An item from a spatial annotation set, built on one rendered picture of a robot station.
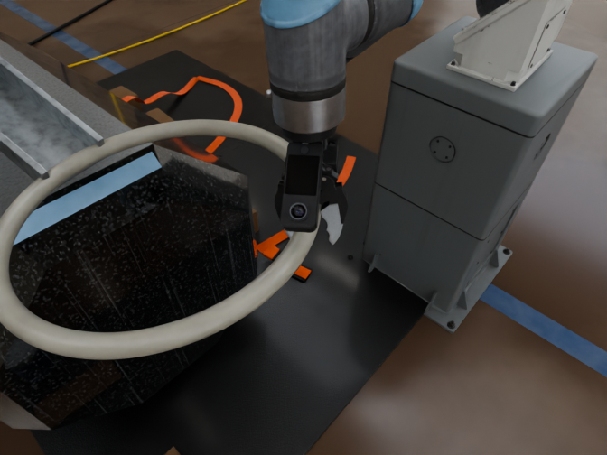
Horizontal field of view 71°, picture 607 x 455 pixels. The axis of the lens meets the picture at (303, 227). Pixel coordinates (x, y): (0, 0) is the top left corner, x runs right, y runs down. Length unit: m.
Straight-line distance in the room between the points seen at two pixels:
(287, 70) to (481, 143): 0.78
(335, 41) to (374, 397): 1.20
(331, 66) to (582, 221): 1.88
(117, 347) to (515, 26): 0.99
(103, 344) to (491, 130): 0.96
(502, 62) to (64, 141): 0.95
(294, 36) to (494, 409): 1.34
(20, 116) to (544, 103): 1.10
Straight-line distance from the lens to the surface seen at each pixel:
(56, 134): 0.93
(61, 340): 0.57
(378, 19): 0.54
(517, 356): 1.70
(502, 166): 1.20
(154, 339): 0.52
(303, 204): 0.52
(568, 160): 2.59
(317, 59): 0.48
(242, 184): 1.19
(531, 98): 1.16
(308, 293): 1.64
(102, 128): 1.08
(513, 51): 1.15
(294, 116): 0.51
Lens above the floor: 1.38
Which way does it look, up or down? 48 degrees down
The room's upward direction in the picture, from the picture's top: straight up
